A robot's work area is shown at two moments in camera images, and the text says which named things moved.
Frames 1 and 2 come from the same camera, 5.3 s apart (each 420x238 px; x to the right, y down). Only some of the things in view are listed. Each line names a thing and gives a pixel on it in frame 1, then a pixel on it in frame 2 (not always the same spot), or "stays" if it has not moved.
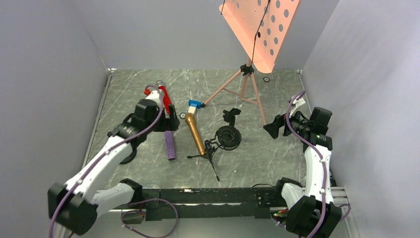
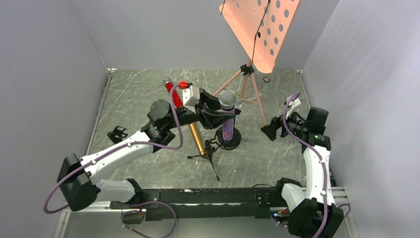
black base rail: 161,205 stays
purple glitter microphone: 169,139 to 228,100
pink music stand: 262,26 stays
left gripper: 172,121 to 201,112
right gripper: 280,123 stays
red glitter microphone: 161,85 to 169,84
